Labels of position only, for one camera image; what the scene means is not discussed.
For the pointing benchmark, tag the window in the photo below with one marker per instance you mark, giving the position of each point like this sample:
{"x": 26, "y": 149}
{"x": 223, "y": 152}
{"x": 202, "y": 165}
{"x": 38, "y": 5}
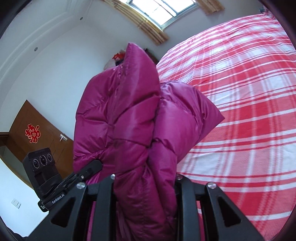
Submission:
{"x": 163, "y": 13}

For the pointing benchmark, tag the brown wooden door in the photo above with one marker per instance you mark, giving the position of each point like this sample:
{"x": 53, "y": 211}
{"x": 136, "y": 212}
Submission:
{"x": 15, "y": 145}

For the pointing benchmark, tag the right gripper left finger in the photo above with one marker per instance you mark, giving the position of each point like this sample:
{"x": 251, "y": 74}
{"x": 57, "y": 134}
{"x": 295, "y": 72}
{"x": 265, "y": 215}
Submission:
{"x": 84, "y": 204}

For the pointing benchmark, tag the silver door handle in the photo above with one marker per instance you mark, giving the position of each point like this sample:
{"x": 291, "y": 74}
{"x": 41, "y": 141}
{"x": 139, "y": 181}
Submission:
{"x": 63, "y": 138}

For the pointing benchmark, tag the red plaid bed sheet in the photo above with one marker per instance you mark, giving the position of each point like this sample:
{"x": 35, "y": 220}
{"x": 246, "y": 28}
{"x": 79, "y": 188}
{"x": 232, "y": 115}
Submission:
{"x": 246, "y": 67}

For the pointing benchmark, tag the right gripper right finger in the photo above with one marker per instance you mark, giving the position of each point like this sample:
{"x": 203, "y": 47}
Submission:
{"x": 207, "y": 209}

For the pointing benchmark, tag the red double happiness decal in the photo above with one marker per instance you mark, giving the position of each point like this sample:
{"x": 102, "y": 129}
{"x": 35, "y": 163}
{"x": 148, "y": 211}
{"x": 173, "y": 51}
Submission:
{"x": 33, "y": 133}

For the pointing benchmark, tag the wooden desk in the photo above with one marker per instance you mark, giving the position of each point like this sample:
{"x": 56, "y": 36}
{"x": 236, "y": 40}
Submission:
{"x": 152, "y": 56}

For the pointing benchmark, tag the yellow curtain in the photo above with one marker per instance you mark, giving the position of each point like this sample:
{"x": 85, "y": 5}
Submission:
{"x": 151, "y": 30}
{"x": 210, "y": 6}

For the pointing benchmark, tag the left yellow curtain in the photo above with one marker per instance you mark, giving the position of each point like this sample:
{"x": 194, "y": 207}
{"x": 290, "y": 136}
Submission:
{"x": 151, "y": 30}

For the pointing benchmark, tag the right yellow curtain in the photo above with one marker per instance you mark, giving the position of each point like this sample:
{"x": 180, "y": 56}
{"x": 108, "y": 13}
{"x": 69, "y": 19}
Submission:
{"x": 210, "y": 6}

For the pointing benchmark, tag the clutter pile on desk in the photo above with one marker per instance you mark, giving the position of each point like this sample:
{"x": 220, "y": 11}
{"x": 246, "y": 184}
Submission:
{"x": 117, "y": 59}

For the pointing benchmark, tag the white wall switch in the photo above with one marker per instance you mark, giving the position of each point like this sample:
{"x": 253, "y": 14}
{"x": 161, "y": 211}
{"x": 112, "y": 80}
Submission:
{"x": 16, "y": 203}

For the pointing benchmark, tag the magenta down jacket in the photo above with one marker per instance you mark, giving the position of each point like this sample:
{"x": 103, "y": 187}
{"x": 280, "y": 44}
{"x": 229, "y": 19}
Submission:
{"x": 140, "y": 129}

